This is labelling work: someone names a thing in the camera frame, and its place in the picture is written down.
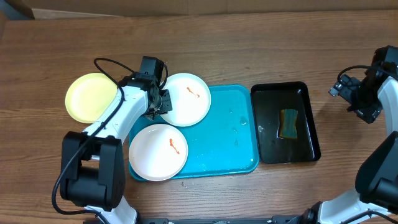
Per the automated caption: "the white plate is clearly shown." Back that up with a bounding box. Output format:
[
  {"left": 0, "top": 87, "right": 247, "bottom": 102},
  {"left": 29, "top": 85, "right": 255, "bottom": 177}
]
[
  {"left": 161, "top": 73, "right": 211, "bottom": 127},
  {"left": 129, "top": 124, "right": 188, "bottom": 182}
]

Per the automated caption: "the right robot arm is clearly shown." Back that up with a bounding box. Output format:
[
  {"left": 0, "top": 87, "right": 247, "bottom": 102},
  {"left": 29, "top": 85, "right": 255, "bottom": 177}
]
[{"left": 288, "top": 45, "right": 397, "bottom": 224}]

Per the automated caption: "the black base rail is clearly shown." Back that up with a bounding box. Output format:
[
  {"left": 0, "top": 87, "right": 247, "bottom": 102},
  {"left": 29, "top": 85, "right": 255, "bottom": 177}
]
[{"left": 136, "top": 215, "right": 300, "bottom": 224}]

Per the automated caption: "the black water tray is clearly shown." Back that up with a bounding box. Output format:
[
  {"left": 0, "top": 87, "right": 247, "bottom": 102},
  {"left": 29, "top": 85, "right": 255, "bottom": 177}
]
[{"left": 251, "top": 82, "right": 321, "bottom": 164}]

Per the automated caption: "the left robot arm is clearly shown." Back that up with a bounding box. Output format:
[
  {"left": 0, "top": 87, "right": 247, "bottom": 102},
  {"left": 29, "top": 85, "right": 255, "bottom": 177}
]
[{"left": 52, "top": 56, "right": 172, "bottom": 223}]

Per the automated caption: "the yellow green sponge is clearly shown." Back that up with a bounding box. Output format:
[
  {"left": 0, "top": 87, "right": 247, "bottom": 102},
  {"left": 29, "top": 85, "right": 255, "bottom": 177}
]
[{"left": 278, "top": 108, "right": 298, "bottom": 139}]

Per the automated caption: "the yellow-green plate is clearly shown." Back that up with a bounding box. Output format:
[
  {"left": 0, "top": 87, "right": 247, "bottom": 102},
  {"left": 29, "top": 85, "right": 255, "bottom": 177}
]
[{"left": 65, "top": 73, "right": 118, "bottom": 123}]

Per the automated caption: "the blue plastic tray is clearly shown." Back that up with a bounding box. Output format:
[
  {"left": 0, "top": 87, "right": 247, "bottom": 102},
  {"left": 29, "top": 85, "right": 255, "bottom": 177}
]
[{"left": 127, "top": 84, "right": 260, "bottom": 182}]

